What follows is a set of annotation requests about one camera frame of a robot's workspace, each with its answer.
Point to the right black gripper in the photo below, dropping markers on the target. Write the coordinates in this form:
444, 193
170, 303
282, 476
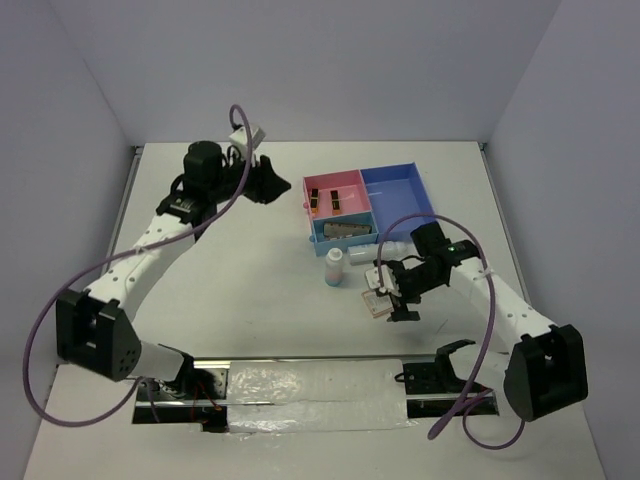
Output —
401, 267

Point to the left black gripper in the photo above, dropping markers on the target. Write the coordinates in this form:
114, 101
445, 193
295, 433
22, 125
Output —
266, 184

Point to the pink compact label up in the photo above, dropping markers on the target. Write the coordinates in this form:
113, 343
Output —
378, 305

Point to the black gold lipstick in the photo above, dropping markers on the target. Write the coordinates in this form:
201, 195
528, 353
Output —
314, 202
336, 204

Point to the long brown eyeshadow palette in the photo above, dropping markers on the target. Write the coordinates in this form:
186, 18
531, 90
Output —
339, 230

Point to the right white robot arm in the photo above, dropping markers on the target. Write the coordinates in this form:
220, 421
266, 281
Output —
546, 370

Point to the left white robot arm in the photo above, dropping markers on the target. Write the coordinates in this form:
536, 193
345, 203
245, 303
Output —
94, 326

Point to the lying white spray bottle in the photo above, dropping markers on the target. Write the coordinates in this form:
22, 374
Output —
365, 253

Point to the upright white pastel bottle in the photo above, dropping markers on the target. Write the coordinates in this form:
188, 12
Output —
334, 267

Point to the pink blue purple organizer tray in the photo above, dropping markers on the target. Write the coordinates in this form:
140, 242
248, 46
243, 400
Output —
376, 196

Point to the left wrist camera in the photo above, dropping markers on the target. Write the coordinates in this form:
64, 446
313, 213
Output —
242, 138

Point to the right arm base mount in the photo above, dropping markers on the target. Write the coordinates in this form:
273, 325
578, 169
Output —
432, 383

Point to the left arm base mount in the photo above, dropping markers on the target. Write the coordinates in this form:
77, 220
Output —
202, 404

